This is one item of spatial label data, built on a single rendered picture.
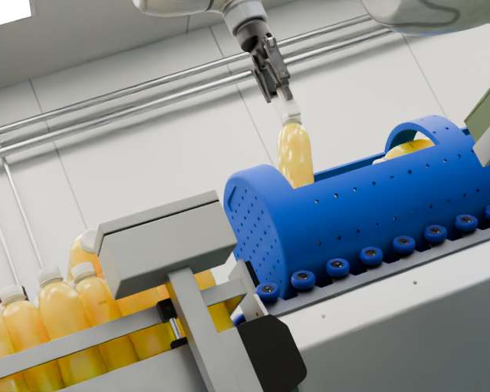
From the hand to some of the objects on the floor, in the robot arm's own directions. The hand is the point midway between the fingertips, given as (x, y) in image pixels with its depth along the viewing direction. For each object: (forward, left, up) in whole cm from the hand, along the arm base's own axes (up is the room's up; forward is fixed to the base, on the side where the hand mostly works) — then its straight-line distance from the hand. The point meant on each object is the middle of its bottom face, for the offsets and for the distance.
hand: (285, 106), depth 206 cm
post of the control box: (-38, +46, -133) cm, 146 cm away
